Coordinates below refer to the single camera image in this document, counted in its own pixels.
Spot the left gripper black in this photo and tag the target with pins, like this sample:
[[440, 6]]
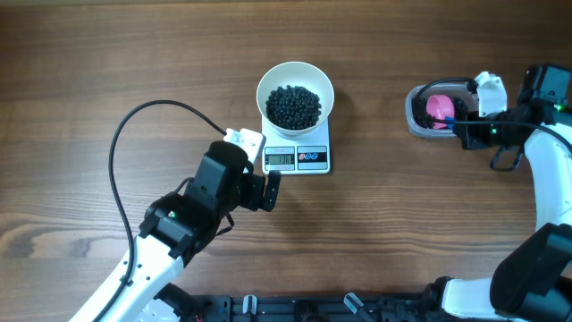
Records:
[[254, 199]]

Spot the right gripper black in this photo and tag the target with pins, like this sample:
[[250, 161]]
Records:
[[472, 139]]

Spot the pink scoop blue handle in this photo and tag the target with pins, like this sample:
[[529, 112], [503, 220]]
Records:
[[440, 107]]

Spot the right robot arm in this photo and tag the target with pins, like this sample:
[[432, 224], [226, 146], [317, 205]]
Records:
[[528, 285]]

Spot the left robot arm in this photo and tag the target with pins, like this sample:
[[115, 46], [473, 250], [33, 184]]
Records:
[[175, 229]]

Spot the white digital kitchen scale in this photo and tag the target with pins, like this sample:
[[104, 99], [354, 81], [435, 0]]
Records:
[[306, 154]]

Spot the black beans in bowl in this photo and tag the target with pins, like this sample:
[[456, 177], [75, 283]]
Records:
[[293, 108]]

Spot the white ceramic bowl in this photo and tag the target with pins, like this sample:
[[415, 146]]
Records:
[[296, 74]]

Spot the clear plastic container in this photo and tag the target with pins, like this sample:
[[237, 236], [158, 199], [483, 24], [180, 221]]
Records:
[[454, 90]]

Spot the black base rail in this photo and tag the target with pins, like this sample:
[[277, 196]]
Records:
[[399, 307]]

